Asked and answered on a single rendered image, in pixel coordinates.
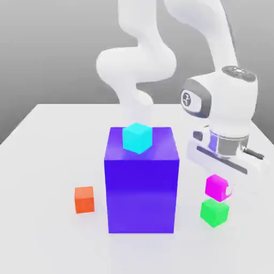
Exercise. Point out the small magenta cube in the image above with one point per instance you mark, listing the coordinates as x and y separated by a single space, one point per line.
215 187

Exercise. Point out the small green cube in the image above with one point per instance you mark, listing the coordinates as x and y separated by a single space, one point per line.
214 212

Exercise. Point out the small orange cube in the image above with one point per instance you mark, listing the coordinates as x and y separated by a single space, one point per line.
84 200

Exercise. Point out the large blue box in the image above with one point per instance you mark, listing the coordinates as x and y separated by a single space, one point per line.
141 192

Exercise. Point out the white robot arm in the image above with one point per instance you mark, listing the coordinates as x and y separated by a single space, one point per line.
137 64

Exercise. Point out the small cyan cube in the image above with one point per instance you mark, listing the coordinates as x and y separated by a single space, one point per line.
137 138

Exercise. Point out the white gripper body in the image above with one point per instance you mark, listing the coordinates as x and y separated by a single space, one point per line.
224 169

